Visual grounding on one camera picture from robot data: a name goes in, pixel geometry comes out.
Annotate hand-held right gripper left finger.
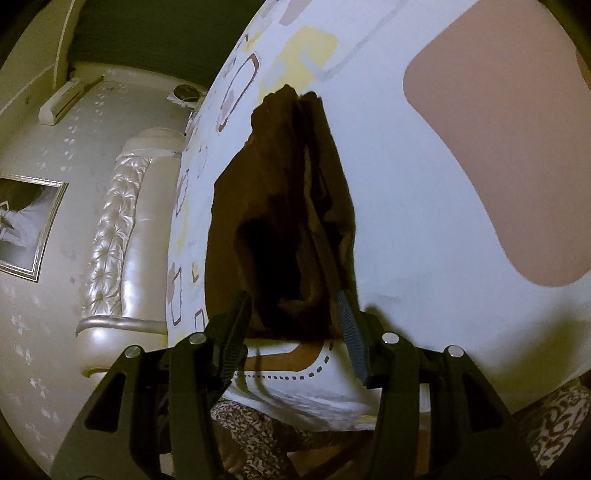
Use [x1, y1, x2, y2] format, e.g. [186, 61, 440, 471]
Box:
[48, 291, 254, 480]

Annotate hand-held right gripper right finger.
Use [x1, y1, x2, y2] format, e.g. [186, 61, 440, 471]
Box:
[336, 291, 541, 480]

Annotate brown plaid garment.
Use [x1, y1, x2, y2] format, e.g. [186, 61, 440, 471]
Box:
[204, 88, 361, 344]

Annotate brown scroll patterned cloth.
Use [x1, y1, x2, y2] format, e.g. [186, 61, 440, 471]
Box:
[212, 383, 591, 480]

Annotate cream tufted leather headboard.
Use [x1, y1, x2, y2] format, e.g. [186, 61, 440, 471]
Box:
[76, 127, 188, 377]

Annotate small round table fan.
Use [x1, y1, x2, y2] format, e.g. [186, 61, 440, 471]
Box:
[167, 84, 206, 108]

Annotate dark green curtain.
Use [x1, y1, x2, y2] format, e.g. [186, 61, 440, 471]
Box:
[69, 0, 269, 88]

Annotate silver framed wall picture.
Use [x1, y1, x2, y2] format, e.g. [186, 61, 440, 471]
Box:
[0, 175, 69, 281]

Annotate white wall air conditioner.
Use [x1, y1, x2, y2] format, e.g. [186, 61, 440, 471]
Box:
[39, 78, 86, 125]

